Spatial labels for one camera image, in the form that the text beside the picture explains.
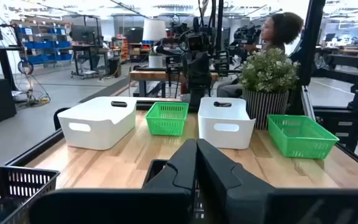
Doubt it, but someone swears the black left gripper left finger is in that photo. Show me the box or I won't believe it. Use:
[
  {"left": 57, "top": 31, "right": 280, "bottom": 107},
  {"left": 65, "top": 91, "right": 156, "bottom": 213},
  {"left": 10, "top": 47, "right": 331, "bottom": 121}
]
[{"left": 141, "top": 138, "right": 198, "bottom": 196}]

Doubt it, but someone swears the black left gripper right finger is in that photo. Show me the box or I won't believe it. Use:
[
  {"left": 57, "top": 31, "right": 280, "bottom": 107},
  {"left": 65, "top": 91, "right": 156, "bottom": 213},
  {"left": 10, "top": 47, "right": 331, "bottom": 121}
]
[{"left": 196, "top": 138, "right": 275, "bottom": 224}]

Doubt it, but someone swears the white plastic bin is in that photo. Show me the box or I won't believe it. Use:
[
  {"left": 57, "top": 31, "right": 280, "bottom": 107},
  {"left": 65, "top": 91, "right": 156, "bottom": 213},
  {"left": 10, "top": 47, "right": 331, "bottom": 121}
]
[
  {"left": 197, "top": 96, "right": 257, "bottom": 150},
  {"left": 57, "top": 96, "right": 138, "bottom": 151}
]

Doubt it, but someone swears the green plastic mesh basket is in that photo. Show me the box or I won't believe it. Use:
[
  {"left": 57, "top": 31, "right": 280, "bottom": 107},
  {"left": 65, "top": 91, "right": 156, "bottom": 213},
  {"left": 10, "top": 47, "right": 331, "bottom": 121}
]
[
  {"left": 267, "top": 114, "right": 341, "bottom": 160},
  {"left": 144, "top": 101, "right": 190, "bottom": 137}
]

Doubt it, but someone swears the wooden background table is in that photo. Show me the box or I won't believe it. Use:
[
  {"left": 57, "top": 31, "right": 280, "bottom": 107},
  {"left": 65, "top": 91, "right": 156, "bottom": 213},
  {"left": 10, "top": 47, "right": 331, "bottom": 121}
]
[{"left": 129, "top": 70, "right": 219, "bottom": 98}]

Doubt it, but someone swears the white background lamp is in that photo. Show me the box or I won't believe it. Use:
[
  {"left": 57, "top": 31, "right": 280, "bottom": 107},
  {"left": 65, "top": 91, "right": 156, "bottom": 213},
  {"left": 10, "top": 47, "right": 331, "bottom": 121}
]
[{"left": 142, "top": 18, "right": 168, "bottom": 43}]

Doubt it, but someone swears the artificial plant in striped pot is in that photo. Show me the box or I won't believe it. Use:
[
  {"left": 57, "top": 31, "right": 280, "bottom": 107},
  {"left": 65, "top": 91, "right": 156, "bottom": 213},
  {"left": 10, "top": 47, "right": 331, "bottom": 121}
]
[{"left": 239, "top": 48, "right": 301, "bottom": 131}]

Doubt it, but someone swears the person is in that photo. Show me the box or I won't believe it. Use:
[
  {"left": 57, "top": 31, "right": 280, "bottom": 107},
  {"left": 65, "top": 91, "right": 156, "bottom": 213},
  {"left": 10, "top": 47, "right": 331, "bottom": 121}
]
[{"left": 216, "top": 11, "right": 305, "bottom": 99}]

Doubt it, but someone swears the black monitor on cart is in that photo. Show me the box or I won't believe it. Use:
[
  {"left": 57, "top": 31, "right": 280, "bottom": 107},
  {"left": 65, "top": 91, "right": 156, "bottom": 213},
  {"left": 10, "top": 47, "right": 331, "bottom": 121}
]
[{"left": 70, "top": 24, "right": 99, "bottom": 43}]

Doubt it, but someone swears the shelving with blue bins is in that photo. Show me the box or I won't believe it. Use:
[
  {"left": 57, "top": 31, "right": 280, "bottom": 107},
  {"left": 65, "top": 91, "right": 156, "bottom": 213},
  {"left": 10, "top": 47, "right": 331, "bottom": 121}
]
[{"left": 11, "top": 19, "right": 74, "bottom": 68}]

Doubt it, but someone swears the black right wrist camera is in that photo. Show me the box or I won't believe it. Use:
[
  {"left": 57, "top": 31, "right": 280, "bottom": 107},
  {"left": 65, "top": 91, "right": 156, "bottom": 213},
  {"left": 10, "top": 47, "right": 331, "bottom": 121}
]
[{"left": 186, "top": 32, "right": 211, "bottom": 53}]

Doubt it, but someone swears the black overhead rig frame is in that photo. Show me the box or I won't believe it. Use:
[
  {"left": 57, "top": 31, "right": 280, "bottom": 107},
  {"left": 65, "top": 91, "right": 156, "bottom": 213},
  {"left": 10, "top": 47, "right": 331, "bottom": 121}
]
[{"left": 289, "top": 0, "right": 326, "bottom": 90}]

